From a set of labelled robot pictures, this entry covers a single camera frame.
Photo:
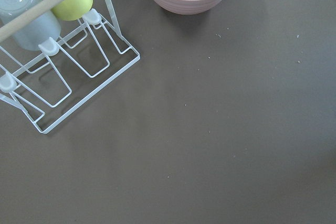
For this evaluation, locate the pink bowl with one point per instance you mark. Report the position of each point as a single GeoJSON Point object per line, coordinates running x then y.
{"type": "Point", "coordinates": [187, 7]}

